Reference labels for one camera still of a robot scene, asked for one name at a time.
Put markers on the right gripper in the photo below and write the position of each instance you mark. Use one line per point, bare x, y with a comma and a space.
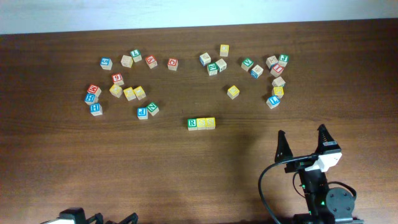
283, 152

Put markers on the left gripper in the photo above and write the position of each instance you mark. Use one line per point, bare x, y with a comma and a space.
133, 217

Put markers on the yellow S letter block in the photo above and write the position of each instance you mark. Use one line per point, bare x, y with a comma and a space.
201, 123
210, 123

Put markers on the green R letter block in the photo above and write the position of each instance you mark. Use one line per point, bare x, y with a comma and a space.
192, 124

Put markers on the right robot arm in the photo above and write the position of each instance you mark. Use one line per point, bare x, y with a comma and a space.
325, 204

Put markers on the blue L letter block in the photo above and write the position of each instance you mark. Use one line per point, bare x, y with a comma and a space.
273, 102

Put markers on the yellow E letter block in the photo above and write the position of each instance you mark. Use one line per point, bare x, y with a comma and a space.
278, 91

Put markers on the plain wooden block right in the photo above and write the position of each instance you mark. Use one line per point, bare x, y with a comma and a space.
278, 82

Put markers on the plain wooden block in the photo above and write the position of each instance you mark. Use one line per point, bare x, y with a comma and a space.
127, 61
278, 82

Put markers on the red I letter block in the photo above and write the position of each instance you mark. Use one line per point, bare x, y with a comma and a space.
276, 70

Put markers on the green J letter block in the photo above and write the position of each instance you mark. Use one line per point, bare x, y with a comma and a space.
283, 60

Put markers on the yellow block centre right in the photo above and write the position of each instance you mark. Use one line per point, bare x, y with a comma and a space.
233, 92

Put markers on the wooden K letter block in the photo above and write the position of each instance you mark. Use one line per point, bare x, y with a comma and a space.
271, 61

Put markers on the green V letter block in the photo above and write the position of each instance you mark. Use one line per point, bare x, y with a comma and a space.
247, 63

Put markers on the blue P letter block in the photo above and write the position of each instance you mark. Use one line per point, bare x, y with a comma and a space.
142, 113

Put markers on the blue H letter block lower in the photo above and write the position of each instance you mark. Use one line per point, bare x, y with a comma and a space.
96, 109

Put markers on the blue h letter block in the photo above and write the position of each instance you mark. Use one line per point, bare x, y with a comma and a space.
96, 109
90, 99

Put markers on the green N letter block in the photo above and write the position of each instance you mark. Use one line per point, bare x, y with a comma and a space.
152, 108

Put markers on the wooden block beside Z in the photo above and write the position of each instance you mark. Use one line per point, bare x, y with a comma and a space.
221, 64

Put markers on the blue H letter block upper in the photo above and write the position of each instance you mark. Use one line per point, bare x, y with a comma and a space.
90, 99

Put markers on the green Z letter block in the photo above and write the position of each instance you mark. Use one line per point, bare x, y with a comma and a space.
212, 69

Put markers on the yellow block middle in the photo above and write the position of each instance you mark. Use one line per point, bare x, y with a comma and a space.
129, 93

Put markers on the yellow block top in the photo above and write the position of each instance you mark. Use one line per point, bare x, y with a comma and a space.
224, 50

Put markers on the yellow block far left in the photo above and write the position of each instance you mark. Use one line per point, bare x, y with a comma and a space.
116, 90

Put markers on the red M letter block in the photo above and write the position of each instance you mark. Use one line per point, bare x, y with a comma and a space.
95, 90

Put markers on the blue-sided Q wooden block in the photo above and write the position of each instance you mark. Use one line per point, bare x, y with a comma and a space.
205, 59

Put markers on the red 6 number block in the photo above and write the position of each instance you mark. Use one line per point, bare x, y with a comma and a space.
117, 79

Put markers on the blue S letter block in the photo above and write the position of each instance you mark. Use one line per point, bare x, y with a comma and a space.
106, 63

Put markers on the red Q letter block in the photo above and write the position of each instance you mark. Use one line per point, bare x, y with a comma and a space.
172, 64

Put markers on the red A letter block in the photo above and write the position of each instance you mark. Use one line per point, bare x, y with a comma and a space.
151, 61

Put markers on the green L letter block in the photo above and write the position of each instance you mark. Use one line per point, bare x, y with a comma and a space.
136, 55

